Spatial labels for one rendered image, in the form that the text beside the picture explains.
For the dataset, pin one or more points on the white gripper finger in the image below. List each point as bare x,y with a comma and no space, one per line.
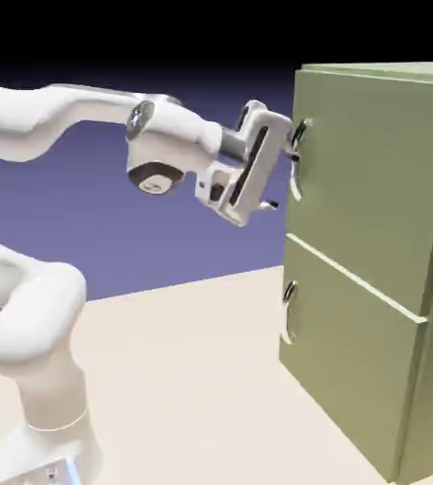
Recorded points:
270,205
292,155

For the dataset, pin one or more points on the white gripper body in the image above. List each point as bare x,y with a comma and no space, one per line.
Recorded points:
273,129

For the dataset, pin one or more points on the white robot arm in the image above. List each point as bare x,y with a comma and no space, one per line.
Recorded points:
170,125

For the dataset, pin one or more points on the large green cabinet door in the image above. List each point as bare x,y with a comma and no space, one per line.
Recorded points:
371,182

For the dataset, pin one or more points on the small green cabinet door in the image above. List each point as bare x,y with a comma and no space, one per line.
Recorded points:
345,371

